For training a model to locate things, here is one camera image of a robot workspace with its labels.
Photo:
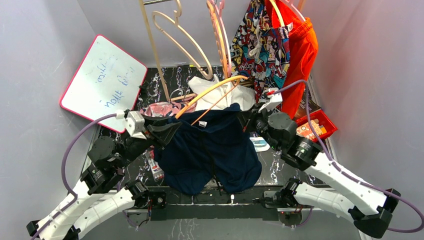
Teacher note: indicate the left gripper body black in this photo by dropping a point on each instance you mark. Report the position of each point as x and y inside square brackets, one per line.
[136, 147]

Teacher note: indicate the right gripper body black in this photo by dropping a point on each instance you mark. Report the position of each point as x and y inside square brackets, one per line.
[257, 121]

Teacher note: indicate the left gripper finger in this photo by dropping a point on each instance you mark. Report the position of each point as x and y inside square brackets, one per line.
[162, 135]
[156, 120]

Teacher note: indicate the orange hanger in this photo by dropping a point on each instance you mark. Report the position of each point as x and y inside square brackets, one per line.
[207, 118]

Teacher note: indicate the navy blue shorts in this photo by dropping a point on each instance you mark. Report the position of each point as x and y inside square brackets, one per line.
[209, 145]

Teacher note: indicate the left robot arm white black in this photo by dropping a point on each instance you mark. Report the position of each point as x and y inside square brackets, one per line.
[86, 204]

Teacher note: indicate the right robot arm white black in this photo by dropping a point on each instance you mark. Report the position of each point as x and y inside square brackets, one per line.
[369, 210]

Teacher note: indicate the pink patterned shorts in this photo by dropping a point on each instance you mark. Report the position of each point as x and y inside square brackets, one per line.
[163, 109]

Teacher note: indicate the white shorts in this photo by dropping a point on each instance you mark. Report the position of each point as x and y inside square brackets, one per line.
[223, 96]

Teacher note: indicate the comic print shorts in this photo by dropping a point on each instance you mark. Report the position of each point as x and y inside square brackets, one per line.
[260, 51]

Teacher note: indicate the orange shorts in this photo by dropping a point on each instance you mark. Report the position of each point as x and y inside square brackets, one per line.
[303, 50]

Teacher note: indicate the yellow hanger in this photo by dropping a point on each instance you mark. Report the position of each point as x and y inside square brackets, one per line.
[278, 13]

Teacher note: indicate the beige wooden hanger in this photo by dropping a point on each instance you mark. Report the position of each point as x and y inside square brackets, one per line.
[190, 48]

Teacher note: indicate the pink hanger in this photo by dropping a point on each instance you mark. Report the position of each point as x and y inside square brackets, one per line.
[215, 8]

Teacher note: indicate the blue correction tape package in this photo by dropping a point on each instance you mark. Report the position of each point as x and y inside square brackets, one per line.
[260, 145]

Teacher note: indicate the colour marker pack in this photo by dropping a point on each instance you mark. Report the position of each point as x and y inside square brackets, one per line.
[157, 172]

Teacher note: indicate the dark book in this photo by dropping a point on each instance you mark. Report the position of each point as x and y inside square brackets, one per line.
[312, 106]

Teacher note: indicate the pink framed whiteboard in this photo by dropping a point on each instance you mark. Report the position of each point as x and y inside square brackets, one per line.
[107, 80]

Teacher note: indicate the red plastic bin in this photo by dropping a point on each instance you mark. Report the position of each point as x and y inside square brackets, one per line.
[321, 124]

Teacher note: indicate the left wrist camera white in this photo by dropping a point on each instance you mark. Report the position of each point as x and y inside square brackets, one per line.
[134, 125]

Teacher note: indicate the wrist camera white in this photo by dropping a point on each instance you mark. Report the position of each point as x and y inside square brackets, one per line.
[134, 125]
[273, 99]

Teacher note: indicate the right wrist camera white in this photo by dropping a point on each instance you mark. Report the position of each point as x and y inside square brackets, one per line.
[273, 99]

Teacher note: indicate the wooden rack frame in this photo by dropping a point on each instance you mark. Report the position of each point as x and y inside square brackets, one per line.
[154, 46]

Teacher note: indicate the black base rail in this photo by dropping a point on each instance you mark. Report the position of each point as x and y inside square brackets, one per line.
[170, 204]

